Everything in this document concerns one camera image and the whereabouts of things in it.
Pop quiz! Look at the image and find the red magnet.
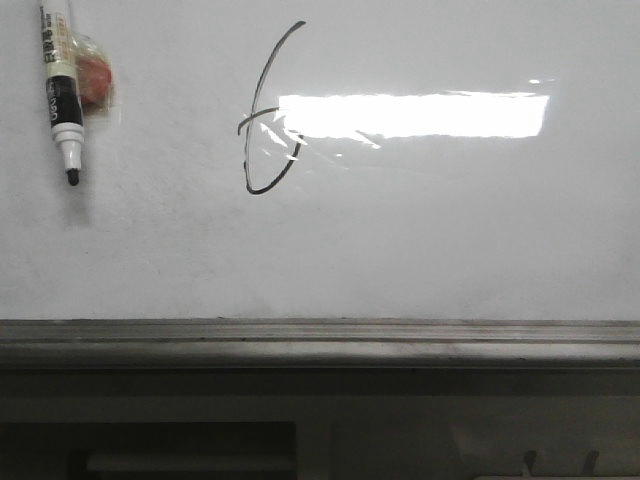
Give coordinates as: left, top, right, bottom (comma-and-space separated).
72, 32, 116, 116

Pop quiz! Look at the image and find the black and white whiteboard marker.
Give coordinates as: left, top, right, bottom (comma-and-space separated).
39, 1, 85, 186

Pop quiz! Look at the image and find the grey aluminium marker tray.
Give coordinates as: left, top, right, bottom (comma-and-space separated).
1, 318, 639, 370

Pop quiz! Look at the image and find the white whiteboard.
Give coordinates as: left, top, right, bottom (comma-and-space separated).
1, 1, 639, 320

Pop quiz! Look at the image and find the silver metal peg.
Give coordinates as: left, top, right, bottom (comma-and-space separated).
521, 450, 537, 479

